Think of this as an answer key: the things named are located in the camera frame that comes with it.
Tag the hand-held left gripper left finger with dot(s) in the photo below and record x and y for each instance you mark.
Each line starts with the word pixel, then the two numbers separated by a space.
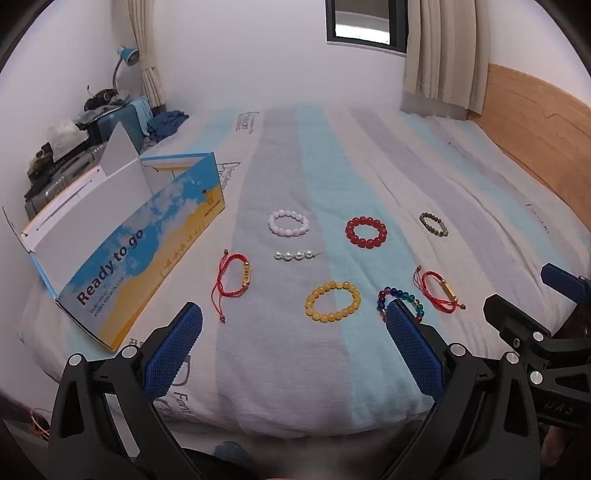
pixel 173 355

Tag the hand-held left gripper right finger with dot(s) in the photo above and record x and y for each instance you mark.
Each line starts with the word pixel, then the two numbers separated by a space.
pixel 415 353

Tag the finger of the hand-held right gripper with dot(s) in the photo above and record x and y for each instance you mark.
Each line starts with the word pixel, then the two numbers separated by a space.
pixel 556 276
pixel 508 314

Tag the blue and yellow cardboard box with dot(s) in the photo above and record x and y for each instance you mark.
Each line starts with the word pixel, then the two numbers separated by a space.
pixel 115 258

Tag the pearl bead strand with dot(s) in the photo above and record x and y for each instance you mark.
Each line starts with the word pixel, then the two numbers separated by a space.
pixel 289 255

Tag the person's right hand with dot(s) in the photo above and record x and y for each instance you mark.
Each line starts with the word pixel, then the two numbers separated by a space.
pixel 563 450

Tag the wooden headboard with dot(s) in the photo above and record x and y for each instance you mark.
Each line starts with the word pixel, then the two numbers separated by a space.
pixel 531 124

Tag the striped bed sheet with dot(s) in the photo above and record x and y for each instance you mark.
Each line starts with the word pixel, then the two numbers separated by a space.
pixel 323 184

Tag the silver suitcase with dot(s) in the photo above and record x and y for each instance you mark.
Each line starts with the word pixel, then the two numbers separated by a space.
pixel 69 173

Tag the blue clothes pile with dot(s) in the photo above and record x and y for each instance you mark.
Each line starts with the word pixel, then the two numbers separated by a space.
pixel 166 122

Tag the teal suitcase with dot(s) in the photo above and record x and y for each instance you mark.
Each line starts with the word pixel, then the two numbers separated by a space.
pixel 115 129

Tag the teal towel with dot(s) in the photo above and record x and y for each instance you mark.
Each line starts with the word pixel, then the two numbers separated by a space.
pixel 141 113

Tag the white plastic bag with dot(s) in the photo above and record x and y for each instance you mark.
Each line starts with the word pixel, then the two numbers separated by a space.
pixel 64 136

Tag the wide beige curtain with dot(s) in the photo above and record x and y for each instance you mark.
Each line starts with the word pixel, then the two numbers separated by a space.
pixel 443 55

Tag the grey cloth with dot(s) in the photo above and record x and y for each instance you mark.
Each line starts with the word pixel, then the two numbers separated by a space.
pixel 99 114

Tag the black device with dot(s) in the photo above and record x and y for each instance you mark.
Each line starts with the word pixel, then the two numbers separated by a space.
pixel 104 97

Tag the blue desk lamp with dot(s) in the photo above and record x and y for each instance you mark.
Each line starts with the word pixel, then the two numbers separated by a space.
pixel 128 54

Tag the tied beige curtain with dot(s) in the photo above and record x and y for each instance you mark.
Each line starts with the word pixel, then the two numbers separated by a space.
pixel 147 46

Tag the dark framed window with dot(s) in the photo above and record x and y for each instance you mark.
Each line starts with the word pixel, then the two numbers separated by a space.
pixel 364 18

